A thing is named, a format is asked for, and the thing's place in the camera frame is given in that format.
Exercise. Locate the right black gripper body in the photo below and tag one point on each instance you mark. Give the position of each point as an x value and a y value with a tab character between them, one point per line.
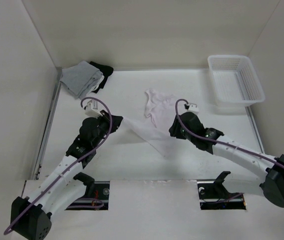
188	136

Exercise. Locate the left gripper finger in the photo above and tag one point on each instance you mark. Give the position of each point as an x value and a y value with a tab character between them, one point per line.
115	123
104	114

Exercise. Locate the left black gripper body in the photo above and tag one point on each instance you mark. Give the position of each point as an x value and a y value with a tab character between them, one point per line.
104	126

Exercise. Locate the white tank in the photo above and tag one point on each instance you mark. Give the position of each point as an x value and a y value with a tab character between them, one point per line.
160	114
98	83

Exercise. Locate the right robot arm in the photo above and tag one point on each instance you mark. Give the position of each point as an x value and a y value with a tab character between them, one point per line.
269	169

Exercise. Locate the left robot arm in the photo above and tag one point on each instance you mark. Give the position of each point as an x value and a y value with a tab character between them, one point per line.
32	216

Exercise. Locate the folded white tank top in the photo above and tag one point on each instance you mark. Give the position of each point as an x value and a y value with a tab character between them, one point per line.
98	83

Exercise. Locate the folded black tank top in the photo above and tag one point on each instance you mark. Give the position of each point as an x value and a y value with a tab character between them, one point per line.
106	70

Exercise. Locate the folded grey tank top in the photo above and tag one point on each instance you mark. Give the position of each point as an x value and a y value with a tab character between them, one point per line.
79	80

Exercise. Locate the white plastic basket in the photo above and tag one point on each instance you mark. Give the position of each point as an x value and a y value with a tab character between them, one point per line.
234	81

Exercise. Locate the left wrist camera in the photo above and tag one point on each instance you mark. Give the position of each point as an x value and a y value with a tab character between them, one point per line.
91	109

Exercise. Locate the right metal table rail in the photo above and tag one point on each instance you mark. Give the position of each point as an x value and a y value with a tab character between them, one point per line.
255	128

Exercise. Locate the metal table rail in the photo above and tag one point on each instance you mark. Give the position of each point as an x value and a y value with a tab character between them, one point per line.
255	128
42	147

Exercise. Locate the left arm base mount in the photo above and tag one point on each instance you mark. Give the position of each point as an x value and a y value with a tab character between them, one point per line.
95	197

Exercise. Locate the left metal table rail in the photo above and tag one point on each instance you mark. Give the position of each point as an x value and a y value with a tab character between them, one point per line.
42	147

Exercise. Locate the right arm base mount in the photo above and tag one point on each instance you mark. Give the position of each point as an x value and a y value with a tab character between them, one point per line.
214	196

